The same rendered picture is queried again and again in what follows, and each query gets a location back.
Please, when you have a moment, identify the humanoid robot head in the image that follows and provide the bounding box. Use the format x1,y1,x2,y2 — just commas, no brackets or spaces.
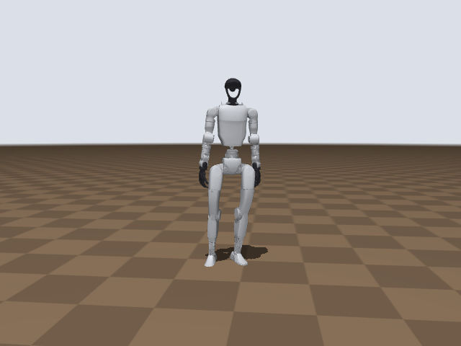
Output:
225,78,241,105

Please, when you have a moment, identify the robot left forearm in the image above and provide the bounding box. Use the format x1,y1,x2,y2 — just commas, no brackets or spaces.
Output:
250,136,261,168

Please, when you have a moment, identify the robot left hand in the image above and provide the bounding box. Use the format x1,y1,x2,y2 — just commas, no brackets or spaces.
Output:
252,162,261,187

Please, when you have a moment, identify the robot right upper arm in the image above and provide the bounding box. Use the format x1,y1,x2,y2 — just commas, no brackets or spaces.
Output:
204,107,219,143

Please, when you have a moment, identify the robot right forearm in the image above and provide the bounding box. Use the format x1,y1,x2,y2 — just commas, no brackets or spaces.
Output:
199,134,211,167

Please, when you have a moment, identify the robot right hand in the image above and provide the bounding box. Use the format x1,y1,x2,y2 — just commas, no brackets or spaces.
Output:
199,162,208,187

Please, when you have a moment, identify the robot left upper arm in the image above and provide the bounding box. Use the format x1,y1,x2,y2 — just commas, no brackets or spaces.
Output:
247,107,259,144

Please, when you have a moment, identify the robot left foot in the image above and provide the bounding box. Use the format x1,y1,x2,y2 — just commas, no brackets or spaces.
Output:
230,251,248,265

